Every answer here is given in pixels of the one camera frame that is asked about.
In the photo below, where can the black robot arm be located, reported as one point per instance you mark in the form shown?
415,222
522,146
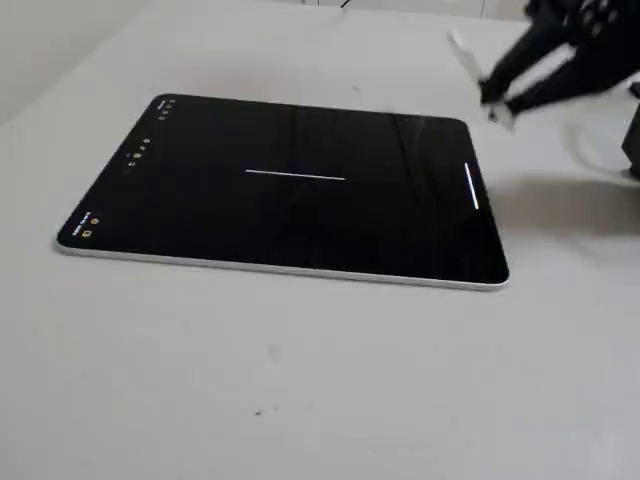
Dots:
632,135

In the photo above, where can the black screen ipad tablet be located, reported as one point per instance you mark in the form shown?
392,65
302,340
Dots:
300,210

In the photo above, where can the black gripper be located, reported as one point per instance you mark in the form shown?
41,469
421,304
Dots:
550,82

